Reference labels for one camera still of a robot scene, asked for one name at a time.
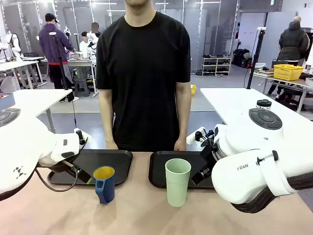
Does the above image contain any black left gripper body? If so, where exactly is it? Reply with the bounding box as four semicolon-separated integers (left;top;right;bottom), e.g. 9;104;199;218
49;159;81;177

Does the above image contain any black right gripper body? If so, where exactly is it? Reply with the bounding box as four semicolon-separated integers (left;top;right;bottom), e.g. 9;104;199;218
200;142;220;172

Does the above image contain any person's left forearm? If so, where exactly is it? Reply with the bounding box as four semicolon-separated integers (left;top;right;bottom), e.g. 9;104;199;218
176;107;192;144

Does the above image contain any person's right forearm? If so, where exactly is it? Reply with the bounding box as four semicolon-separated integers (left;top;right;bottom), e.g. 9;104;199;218
99;107;116;143

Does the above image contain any person's left hand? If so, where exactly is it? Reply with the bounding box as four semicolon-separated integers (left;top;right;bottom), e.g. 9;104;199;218
173;139;188;152

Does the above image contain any pale green tumbler cup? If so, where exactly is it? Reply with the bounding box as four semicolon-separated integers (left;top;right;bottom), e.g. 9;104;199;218
165;158;192;208

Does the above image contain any blue mug yellow inside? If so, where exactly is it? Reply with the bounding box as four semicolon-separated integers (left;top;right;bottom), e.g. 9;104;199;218
92;165;116;205

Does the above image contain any black plastic tray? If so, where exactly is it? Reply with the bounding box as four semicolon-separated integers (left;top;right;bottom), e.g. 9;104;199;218
47;149;134;186
148;151;216;188

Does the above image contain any large white table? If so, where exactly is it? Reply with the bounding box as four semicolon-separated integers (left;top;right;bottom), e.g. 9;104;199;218
200;87;313;138

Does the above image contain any white table with metal leg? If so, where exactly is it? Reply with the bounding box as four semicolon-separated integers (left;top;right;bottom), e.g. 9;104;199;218
0;88;73;134

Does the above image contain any white container black lid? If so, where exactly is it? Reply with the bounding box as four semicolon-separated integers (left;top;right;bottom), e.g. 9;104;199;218
256;99;272;110

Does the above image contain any grey plastic stool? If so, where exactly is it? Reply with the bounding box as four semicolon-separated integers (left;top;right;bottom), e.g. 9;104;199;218
72;78;90;97

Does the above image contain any blue box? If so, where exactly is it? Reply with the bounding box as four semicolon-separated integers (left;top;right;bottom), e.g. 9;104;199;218
0;92;16;112

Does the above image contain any white shoe rack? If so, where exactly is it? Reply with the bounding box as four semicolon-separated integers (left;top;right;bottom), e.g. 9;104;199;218
201;56;232;76

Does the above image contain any grey work table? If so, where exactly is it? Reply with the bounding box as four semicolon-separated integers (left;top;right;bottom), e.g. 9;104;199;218
253;70;313;113

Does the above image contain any person in black t-shirt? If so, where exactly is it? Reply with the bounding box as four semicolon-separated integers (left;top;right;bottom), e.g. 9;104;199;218
96;0;191;152

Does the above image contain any yellow plastic basket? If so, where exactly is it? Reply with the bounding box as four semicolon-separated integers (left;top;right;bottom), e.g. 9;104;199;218
273;64;305;81

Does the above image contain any seated person in white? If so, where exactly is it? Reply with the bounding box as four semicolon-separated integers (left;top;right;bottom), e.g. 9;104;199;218
79;31;98;62

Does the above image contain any person in purple jacket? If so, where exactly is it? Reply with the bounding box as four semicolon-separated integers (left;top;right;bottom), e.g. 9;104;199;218
38;13;79;102

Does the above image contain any person in dark puffer jacket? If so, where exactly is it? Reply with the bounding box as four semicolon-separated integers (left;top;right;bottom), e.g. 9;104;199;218
268;16;311;96

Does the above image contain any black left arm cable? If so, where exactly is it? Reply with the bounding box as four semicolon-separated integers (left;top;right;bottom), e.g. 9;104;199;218
34;144;89;193

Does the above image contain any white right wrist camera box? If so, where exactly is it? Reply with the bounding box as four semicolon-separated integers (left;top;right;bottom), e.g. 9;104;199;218
186;126;208;145

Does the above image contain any thin black floor cable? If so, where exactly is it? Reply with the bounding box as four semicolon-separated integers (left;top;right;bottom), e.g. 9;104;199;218
71;96;77;129

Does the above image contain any black corrugated cable sleeve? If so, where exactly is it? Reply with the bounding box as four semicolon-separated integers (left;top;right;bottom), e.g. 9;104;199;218
231;175;313;214

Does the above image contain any black pole with camera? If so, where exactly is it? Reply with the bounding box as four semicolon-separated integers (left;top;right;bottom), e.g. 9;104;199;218
246;27;267;90

